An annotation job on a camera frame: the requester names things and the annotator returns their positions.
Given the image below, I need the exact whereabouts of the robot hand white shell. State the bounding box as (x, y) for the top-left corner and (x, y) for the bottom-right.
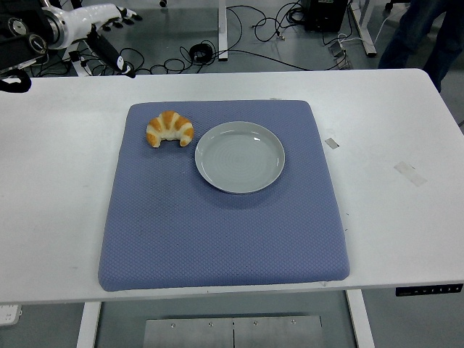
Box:
(61, 2), (143, 79)

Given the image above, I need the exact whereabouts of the croissant bread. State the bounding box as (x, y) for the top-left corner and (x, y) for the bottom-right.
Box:
(146, 110), (195, 149)

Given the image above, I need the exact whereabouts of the white desk leg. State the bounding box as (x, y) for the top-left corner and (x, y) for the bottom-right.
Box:
(347, 0), (378, 57)
(217, 0), (228, 62)
(70, 38), (91, 78)

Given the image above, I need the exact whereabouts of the grey round plate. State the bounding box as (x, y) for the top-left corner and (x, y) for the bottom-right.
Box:
(194, 121), (286, 195)

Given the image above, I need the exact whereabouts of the black equipment box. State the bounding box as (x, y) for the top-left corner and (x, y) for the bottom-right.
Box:
(303, 0), (349, 32)

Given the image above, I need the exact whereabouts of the blue quilted mat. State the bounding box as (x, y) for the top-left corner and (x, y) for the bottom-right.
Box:
(97, 99), (352, 293)

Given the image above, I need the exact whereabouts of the grey foot pedal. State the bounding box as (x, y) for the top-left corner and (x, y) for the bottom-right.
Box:
(328, 41), (353, 70)

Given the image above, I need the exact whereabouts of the white power strip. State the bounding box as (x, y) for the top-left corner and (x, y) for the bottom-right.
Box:
(0, 305), (22, 326)

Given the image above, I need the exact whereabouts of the white table leg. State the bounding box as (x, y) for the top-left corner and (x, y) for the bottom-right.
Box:
(75, 302), (102, 348)
(344, 289), (376, 348)

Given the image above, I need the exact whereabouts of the person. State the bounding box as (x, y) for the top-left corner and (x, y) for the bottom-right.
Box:
(378, 0), (464, 94)

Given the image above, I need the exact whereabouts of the large grey tape piece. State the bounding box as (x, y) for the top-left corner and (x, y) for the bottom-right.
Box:
(394, 161), (428, 188)

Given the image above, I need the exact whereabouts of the black table control panel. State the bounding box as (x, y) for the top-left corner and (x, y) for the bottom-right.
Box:
(394, 285), (464, 297)

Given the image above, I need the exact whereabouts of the coiled black cable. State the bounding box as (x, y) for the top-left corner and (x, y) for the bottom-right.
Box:
(188, 42), (214, 63)

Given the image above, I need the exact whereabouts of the long black floor cable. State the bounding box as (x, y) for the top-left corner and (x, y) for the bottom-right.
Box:
(212, 49), (312, 72)

